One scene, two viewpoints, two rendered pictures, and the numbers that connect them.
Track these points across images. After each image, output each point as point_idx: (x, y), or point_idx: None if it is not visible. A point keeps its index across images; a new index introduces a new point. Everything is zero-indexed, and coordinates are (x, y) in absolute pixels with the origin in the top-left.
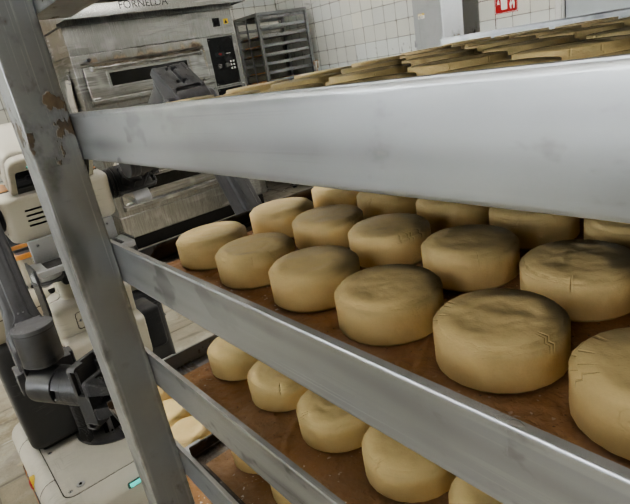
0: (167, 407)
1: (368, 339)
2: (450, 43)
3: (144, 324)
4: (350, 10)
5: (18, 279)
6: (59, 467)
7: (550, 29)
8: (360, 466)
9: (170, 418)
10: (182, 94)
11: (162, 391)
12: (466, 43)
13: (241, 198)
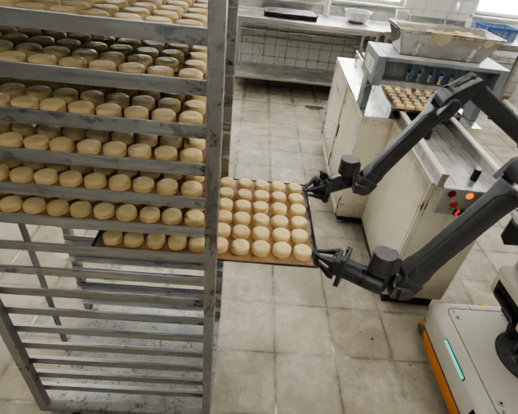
0: (279, 185)
1: None
2: (197, 114)
3: None
4: None
5: (386, 154)
6: (482, 314)
7: (144, 102)
8: None
9: (272, 183)
10: None
11: (291, 188)
12: (173, 100)
13: (435, 236)
